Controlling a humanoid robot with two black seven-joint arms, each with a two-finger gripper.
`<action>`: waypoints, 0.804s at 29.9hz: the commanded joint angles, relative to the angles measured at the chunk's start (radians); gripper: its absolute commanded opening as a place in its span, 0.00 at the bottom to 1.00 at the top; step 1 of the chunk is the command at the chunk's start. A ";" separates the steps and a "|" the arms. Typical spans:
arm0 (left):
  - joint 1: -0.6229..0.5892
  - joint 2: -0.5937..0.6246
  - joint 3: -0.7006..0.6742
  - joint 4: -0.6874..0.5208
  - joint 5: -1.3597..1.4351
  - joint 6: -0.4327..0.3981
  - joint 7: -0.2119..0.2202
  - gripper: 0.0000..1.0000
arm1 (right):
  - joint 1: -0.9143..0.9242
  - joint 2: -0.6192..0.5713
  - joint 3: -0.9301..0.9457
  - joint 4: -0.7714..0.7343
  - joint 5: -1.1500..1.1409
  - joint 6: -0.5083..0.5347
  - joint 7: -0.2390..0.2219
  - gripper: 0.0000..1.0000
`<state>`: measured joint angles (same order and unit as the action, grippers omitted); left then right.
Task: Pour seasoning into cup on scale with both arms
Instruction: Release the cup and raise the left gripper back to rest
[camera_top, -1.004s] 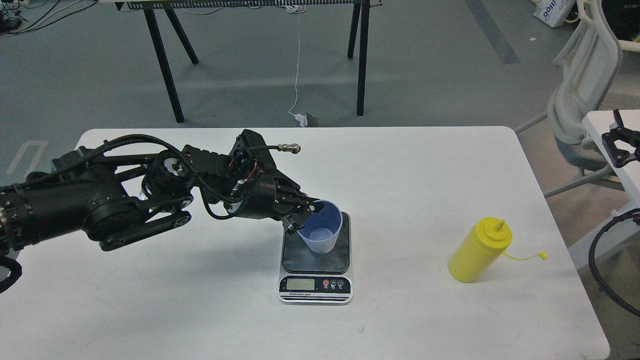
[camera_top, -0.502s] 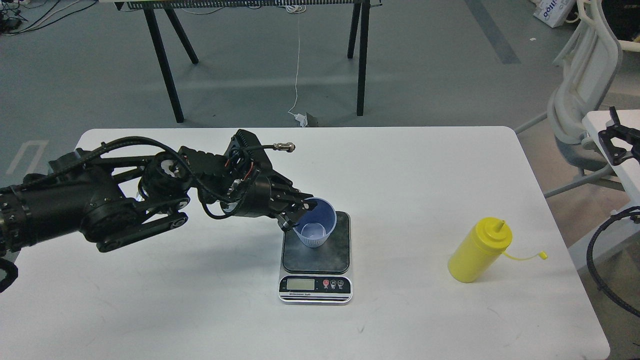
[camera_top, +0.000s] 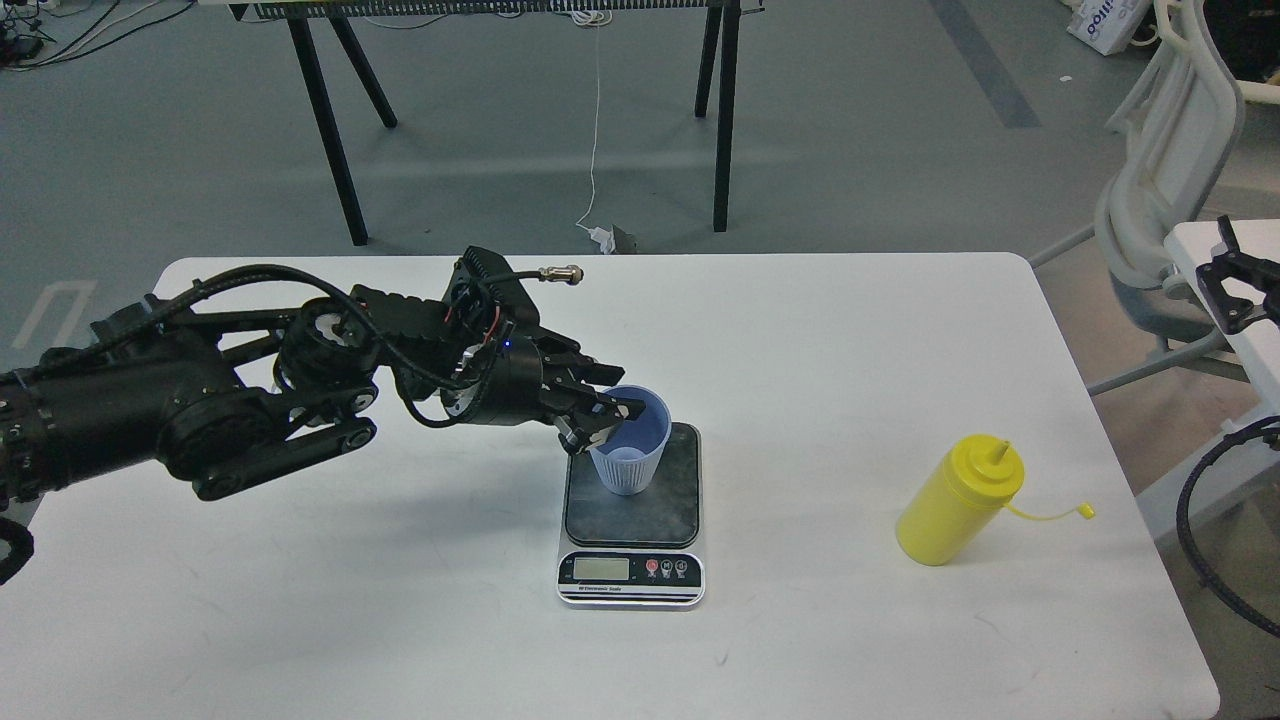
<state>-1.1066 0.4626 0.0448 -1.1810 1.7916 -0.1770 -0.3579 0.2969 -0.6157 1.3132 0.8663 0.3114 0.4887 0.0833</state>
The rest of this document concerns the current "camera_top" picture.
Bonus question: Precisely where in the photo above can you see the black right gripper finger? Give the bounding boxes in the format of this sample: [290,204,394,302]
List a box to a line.
[1196,215,1280,334]

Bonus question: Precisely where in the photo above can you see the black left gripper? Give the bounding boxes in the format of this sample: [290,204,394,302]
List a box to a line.
[442,334,646,455]

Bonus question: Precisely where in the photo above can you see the blue ribbed plastic cup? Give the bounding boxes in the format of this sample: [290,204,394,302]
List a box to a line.
[589,386,672,496]

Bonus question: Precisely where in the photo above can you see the yellow squeeze bottle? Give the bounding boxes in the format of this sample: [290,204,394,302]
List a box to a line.
[895,434,1096,566]

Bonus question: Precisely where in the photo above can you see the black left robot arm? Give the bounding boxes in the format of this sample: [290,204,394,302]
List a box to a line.
[1,246,657,580]

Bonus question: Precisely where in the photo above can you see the black digital kitchen scale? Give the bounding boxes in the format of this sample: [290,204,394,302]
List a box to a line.
[556,421,707,610]

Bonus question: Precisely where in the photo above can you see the white office chair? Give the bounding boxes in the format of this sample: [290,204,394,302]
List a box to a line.
[1030,1,1247,396]

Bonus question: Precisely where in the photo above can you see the white printed bag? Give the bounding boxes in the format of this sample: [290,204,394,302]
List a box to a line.
[1065,0,1153,56]

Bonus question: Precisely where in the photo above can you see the black trestle table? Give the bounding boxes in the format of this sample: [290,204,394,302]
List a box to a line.
[228,0,769,247]

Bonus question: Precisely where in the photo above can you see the white hanging cable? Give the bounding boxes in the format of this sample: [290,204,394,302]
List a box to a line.
[570,8,620,255]

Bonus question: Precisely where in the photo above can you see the black floor cables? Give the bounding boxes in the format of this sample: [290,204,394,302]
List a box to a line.
[0,0,191,70]

